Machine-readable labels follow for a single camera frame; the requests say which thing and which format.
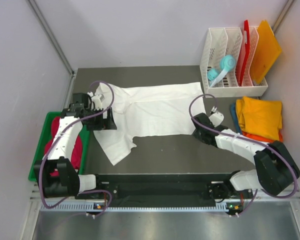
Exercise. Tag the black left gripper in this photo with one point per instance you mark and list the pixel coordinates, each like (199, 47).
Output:
(104, 124)

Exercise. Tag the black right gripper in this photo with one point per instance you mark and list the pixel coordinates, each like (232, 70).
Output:
(196, 135)

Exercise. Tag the white t-shirt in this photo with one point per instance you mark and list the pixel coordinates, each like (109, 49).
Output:
(162, 110)

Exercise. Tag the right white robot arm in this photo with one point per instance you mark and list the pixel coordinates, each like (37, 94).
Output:
(275, 169)

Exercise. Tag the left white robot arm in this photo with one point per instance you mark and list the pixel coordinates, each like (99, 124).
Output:
(55, 173)

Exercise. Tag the blue folded t-shirt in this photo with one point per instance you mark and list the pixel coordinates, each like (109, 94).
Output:
(235, 118)

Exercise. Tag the orange folded t-shirt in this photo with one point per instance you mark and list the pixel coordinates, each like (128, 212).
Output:
(262, 135)

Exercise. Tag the magenta t-shirt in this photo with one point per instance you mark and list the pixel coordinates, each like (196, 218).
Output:
(77, 151)

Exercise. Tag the yellow folded t-shirt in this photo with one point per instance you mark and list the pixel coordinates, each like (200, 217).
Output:
(255, 114)

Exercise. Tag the green plastic bin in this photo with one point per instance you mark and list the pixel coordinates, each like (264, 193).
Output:
(45, 136)

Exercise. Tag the white file organizer rack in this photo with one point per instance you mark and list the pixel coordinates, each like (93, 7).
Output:
(223, 41)

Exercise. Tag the orange folder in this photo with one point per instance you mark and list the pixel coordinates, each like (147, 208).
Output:
(267, 51)

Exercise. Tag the red folder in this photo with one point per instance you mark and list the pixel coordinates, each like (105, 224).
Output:
(244, 53)

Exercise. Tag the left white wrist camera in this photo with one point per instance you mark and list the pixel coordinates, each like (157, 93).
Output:
(95, 101)

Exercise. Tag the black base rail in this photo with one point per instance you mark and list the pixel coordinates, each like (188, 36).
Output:
(165, 190)

